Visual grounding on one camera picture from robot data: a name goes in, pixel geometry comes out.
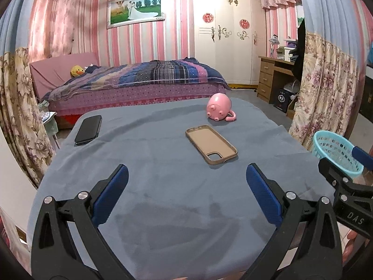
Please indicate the wooden desk with drawers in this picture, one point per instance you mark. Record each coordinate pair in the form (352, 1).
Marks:
(274, 75)

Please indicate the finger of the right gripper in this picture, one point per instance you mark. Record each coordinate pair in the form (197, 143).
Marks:
(363, 158)
(334, 175)

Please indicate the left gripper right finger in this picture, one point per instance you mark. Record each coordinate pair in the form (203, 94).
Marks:
(305, 243)

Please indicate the light blue plastic basket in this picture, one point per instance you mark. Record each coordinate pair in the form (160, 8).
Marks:
(338, 150)

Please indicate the yellow duck plush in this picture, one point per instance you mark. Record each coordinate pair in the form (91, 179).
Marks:
(77, 71)

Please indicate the floral curtain right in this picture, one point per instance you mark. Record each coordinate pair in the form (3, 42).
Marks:
(334, 69)

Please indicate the framed wedding picture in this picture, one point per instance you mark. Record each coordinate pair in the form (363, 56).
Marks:
(127, 12)

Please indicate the tan phone case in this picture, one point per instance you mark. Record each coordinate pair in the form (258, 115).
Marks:
(212, 146)

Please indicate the floral curtain left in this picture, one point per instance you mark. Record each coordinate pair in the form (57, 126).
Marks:
(21, 121)

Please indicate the desk lamp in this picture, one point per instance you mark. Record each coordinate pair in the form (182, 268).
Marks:
(274, 41)

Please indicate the bed with striped quilt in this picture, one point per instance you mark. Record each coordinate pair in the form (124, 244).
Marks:
(130, 84)

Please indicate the pink window curtain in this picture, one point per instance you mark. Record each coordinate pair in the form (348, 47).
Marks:
(61, 27)

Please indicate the floral curtain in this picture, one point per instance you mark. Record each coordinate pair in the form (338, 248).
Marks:
(334, 69)
(21, 121)

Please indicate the pink pig mug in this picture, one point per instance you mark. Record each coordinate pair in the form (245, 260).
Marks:
(219, 108)

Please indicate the black box under desk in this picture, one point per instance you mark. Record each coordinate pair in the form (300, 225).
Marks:
(283, 100)

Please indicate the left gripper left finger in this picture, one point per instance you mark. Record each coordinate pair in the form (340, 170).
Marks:
(54, 254)

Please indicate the person's right hand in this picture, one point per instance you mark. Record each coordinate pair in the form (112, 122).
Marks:
(350, 240)

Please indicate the grey blanket on table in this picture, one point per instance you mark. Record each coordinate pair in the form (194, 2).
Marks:
(179, 216)

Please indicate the black smartphone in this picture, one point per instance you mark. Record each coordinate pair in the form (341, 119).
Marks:
(89, 130)

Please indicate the white wardrobe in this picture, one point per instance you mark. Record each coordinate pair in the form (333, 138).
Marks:
(230, 36)

